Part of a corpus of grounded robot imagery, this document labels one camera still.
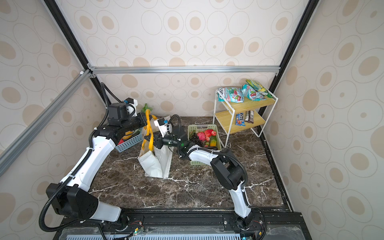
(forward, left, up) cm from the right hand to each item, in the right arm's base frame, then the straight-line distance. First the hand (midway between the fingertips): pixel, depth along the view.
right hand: (146, 138), depth 76 cm
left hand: (+8, -5, +9) cm, 13 cm away
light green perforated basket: (+29, -29, -25) cm, 48 cm away
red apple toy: (+20, -34, -21) cm, 45 cm away
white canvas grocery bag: (-7, -4, -14) cm, 16 cm away
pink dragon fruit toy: (+17, -29, -20) cm, 39 cm away
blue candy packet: (+20, -54, -9) cm, 58 cm away
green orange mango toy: (+13, -37, -21) cm, 45 cm away
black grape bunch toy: (+14, -25, -20) cm, 35 cm away
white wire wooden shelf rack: (+10, -46, +4) cm, 47 cm away
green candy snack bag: (+22, -48, +9) cm, 54 cm away
